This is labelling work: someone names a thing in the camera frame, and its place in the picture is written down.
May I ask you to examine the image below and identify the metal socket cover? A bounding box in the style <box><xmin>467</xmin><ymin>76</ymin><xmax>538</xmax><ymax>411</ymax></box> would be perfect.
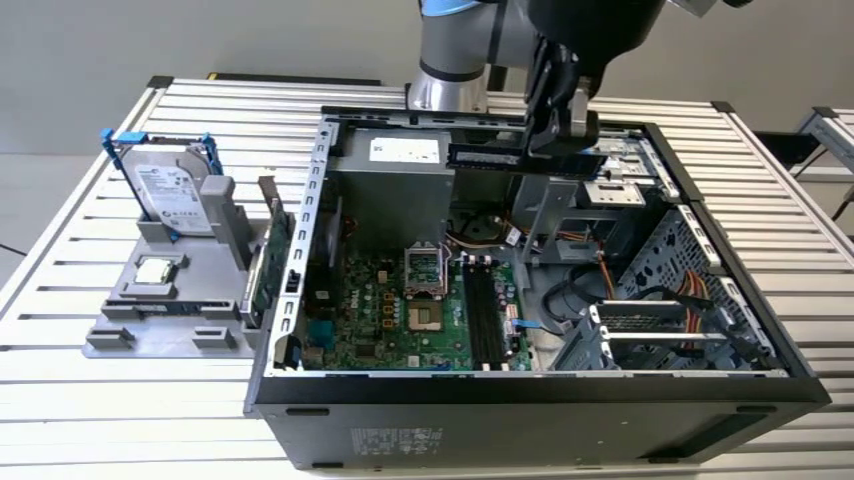
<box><xmin>403</xmin><ymin>242</ymin><xmax>447</xmax><ymax>297</ymax></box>

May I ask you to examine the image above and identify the black RAM slot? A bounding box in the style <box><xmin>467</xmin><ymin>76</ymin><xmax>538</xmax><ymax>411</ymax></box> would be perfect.
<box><xmin>486</xmin><ymin>255</ymin><xmax>514</xmax><ymax>372</ymax></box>
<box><xmin>463</xmin><ymin>255</ymin><xmax>487</xmax><ymax>372</ymax></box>
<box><xmin>471</xmin><ymin>255</ymin><xmax>496</xmax><ymax>372</ymax></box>
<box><xmin>479</xmin><ymin>255</ymin><xmax>506</xmax><ymax>372</ymax></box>

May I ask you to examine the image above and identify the aluminium side table frame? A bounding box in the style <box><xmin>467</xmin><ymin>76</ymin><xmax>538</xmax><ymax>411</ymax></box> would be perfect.
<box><xmin>790</xmin><ymin>105</ymin><xmax>854</xmax><ymax>184</ymax></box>

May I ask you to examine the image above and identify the orange wire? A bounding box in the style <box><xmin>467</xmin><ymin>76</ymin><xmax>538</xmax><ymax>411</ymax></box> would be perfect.
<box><xmin>596</xmin><ymin>252</ymin><xmax>619</xmax><ymax>301</ymax></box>

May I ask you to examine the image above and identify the metal disk bay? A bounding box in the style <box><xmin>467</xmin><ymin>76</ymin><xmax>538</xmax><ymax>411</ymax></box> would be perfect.
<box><xmin>551</xmin><ymin>298</ymin><xmax>735</xmax><ymax>372</ymax></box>

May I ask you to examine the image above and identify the pink white wire bundle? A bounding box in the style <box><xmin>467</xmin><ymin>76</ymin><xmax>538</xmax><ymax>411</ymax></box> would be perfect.
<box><xmin>443</xmin><ymin>230</ymin><xmax>508</xmax><ymax>261</ymax></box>

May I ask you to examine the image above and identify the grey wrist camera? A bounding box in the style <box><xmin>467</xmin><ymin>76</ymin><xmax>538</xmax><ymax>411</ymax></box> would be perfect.
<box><xmin>666</xmin><ymin>0</ymin><xmax>753</xmax><ymax>20</ymax></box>

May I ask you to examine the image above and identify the black open PC case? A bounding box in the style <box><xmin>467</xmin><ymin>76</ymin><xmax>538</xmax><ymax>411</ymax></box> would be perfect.
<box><xmin>240</xmin><ymin>103</ymin><xmax>834</xmax><ymax>471</ymax></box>

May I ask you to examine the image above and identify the black rail with yellow end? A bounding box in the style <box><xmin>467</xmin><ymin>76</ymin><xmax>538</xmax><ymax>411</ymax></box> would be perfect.
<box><xmin>206</xmin><ymin>72</ymin><xmax>383</xmax><ymax>87</ymax></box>

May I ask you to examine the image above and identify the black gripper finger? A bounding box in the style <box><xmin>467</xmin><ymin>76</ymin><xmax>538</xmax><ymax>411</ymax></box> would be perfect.
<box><xmin>523</xmin><ymin>37</ymin><xmax>588</xmax><ymax>159</ymax></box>
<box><xmin>567</xmin><ymin>75</ymin><xmax>602</xmax><ymax>151</ymax></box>

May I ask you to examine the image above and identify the hard disk in blue carrier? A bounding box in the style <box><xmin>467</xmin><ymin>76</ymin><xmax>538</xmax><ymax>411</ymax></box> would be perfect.
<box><xmin>99</xmin><ymin>128</ymin><xmax>226</xmax><ymax>239</ymax></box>

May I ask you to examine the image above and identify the metal drive cage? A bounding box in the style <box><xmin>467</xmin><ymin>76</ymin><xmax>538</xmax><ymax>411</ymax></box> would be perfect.
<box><xmin>512</xmin><ymin>127</ymin><xmax>682</xmax><ymax>261</ymax></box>

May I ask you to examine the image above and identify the grey power supply unit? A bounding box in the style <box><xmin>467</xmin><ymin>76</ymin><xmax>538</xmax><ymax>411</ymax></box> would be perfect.
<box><xmin>326</xmin><ymin>127</ymin><xmax>459</xmax><ymax>251</ymax></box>

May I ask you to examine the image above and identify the CPU socket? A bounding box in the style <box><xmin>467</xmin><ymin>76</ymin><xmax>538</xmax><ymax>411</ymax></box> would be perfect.
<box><xmin>407</xmin><ymin>298</ymin><xmax>447</xmax><ymax>332</ymax></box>

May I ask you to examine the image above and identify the silver CPU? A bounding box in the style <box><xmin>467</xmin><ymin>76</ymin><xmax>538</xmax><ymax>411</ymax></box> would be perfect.
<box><xmin>132</xmin><ymin>258</ymin><xmax>182</xmax><ymax>287</ymax></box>

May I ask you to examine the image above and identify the green motherboard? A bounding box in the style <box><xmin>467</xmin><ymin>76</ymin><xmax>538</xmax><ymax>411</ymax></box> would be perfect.
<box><xmin>299</xmin><ymin>249</ymin><xmax>539</xmax><ymax>374</ymax></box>

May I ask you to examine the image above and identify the green graphics card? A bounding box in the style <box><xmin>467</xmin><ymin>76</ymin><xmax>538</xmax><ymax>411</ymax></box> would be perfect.
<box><xmin>240</xmin><ymin>174</ymin><xmax>299</xmax><ymax>331</ymax></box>

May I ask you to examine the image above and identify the black looped cable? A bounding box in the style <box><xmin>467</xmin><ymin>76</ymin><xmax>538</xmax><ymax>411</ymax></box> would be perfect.
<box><xmin>540</xmin><ymin>264</ymin><xmax>602</xmax><ymax>331</ymax></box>

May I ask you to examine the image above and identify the grey parts rack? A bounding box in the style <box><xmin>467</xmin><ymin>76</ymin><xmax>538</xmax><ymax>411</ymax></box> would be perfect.
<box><xmin>80</xmin><ymin>174</ymin><xmax>275</xmax><ymax>361</ymax></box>

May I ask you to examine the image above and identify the red yellow wire bundle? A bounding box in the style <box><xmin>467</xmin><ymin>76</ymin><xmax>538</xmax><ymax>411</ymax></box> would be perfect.
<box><xmin>677</xmin><ymin>269</ymin><xmax>714</xmax><ymax>337</ymax></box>

